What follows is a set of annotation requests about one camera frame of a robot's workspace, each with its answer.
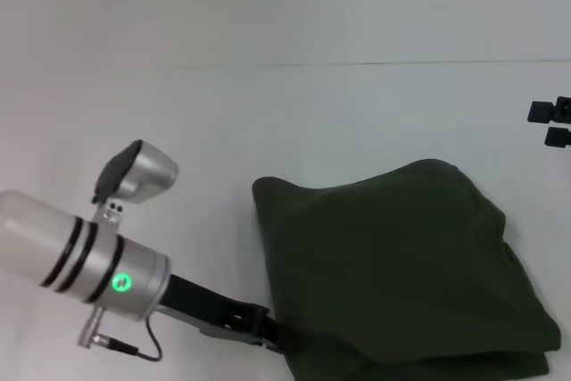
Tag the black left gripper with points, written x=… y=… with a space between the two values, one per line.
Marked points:
x=201 y=305

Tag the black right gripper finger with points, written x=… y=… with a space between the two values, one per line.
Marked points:
x=557 y=138
x=548 y=111

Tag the dark green FREE t-shirt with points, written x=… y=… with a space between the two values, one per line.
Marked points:
x=401 y=274

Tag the silver flange clamp knob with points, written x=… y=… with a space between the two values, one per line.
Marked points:
x=89 y=329

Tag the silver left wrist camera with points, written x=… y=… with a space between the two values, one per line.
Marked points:
x=138 y=173

